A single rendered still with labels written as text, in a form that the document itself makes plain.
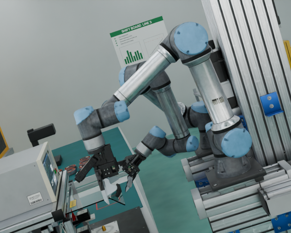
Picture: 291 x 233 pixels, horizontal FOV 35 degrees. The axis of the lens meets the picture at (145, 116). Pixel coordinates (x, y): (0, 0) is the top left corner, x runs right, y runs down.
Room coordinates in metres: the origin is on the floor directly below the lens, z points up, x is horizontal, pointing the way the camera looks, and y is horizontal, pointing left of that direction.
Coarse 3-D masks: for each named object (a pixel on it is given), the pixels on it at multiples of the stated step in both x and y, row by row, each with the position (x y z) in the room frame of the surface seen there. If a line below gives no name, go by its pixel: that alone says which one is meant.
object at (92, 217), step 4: (80, 212) 2.30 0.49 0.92; (84, 212) 2.28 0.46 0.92; (88, 212) 2.29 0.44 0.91; (76, 216) 2.32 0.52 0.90; (80, 216) 2.27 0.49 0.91; (84, 216) 2.27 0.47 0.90; (88, 216) 2.27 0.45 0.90; (92, 216) 2.29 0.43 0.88; (72, 220) 2.29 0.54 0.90; (76, 220) 2.27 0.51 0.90; (80, 220) 2.26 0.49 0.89; (84, 220) 2.26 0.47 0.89; (88, 220) 2.27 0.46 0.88; (64, 228) 2.25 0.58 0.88
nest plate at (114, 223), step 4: (108, 224) 2.37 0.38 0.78; (112, 224) 2.35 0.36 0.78; (116, 224) 2.33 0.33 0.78; (96, 228) 2.37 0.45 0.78; (100, 228) 2.35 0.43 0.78; (108, 228) 2.31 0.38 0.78; (112, 228) 2.29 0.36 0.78; (116, 228) 2.28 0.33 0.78; (100, 232) 2.30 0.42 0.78; (104, 232) 2.28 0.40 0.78; (108, 232) 2.26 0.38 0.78; (112, 232) 2.25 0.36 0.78; (116, 232) 2.24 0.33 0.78
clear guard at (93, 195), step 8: (80, 192) 2.15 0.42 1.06; (88, 192) 2.11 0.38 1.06; (96, 192) 2.07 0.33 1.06; (72, 200) 2.07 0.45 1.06; (80, 200) 2.03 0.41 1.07; (88, 200) 1.99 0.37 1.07; (96, 200) 1.95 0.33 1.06; (120, 200) 1.97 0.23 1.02; (72, 208) 1.95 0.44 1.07; (80, 208) 1.92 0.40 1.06
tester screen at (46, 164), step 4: (44, 160) 2.07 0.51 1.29; (48, 160) 2.20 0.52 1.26; (44, 164) 2.03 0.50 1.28; (48, 164) 2.15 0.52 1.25; (44, 168) 1.99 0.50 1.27; (48, 168) 2.10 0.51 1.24; (48, 172) 2.06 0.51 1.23; (52, 172) 2.17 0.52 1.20; (48, 176) 2.02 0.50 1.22; (52, 176) 2.12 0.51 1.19; (56, 184) 2.15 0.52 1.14; (52, 188) 1.99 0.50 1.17
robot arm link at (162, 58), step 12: (168, 36) 1.78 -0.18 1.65; (168, 48) 1.76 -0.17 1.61; (156, 60) 1.77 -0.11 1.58; (168, 60) 1.77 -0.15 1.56; (144, 72) 1.76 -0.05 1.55; (156, 72) 1.77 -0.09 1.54; (132, 84) 1.76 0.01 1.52; (144, 84) 1.76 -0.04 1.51; (120, 96) 1.75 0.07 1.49; (132, 96) 1.76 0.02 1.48
